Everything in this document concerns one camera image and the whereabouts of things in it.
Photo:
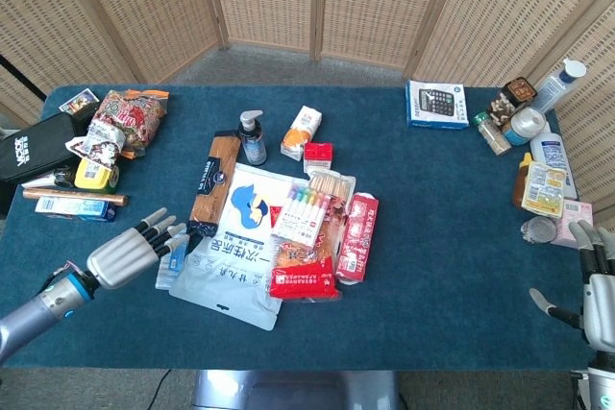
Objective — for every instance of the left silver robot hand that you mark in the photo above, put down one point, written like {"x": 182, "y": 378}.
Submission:
{"x": 120, "y": 254}

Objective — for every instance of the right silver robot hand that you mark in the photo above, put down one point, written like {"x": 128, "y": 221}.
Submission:
{"x": 600, "y": 304}

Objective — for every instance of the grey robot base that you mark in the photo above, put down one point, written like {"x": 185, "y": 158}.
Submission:
{"x": 288, "y": 391}

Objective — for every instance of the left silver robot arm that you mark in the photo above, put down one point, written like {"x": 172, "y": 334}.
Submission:
{"x": 33, "y": 314}

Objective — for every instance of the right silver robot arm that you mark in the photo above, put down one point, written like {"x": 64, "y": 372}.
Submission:
{"x": 603, "y": 381}

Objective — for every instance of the blue white toothpaste box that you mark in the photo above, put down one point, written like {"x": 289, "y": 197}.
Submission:
{"x": 77, "y": 210}

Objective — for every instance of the pink box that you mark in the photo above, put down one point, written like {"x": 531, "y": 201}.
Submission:
{"x": 574, "y": 215}

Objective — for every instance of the small red white box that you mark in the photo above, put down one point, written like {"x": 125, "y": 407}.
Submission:
{"x": 318, "y": 156}

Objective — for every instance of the blue white calculator box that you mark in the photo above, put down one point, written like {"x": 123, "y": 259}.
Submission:
{"x": 437, "y": 105}

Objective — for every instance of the copper brown rod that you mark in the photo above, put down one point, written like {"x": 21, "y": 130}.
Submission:
{"x": 72, "y": 195}

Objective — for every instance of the yellow tin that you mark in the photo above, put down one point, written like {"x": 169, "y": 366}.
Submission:
{"x": 93, "y": 175}

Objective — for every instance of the clear glass jar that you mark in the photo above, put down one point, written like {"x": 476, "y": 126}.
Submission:
{"x": 538, "y": 230}

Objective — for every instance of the white zip bag blue print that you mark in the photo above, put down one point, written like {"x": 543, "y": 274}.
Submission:
{"x": 230, "y": 266}

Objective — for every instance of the white red snack bag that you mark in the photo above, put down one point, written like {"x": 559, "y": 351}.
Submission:
{"x": 103, "y": 141}

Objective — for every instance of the spaghetti package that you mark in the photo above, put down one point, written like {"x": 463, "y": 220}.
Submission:
{"x": 214, "y": 179}

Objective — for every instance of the yellow white packet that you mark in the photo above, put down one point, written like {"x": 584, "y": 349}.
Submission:
{"x": 543, "y": 191}

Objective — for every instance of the red patterned snack bag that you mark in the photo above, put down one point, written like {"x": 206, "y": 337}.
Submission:
{"x": 139, "y": 117}

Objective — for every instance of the black Victor case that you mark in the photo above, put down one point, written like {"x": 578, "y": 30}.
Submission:
{"x": 33, "y": 146}

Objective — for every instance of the amber honey bottle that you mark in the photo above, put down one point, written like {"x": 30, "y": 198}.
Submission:
{"x": 520, "y": 184}

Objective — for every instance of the white lotion bottle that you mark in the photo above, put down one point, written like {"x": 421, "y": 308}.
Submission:
{"x": 552, "y": 151}

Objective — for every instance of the orange packet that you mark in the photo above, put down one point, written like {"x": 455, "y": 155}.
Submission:
{"x": 157, "y": 93}

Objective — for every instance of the dark pump bottle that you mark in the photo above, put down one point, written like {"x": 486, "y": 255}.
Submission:
{"x": 253, "y": 141}

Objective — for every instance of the blue table mat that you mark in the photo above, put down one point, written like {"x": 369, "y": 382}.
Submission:
{"x": 432, "y": 237}

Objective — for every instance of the red bread snack bag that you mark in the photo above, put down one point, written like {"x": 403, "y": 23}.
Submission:
{"x": 300, "y": 278}

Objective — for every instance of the coloured marker pen set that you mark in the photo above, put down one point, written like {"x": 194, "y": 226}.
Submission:
{"x": 302, "y": 215}

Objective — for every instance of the white lidded round jar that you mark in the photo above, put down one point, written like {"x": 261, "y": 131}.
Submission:
{"x": 526, "y": 124}

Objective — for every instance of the spice bottle green cap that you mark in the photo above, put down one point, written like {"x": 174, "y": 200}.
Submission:
{"x": 492, "y": 136}

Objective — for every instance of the orange white carton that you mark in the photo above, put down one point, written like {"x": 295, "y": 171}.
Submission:
{"x": 300, "y": 134}

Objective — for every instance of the clear bottle blue cap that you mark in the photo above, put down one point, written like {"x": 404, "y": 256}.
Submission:
{"x": 557, "y": 86}

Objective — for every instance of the wooden sticks clear pack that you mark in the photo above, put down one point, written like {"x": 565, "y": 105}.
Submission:
{"x": 336, "y": 186}

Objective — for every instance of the capsule jar brown lid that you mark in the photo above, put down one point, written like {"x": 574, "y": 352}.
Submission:
{"x": 511, "y": 95}

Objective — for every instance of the red white long pack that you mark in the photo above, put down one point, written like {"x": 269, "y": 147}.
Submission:
{"x": 358, "y": 237}

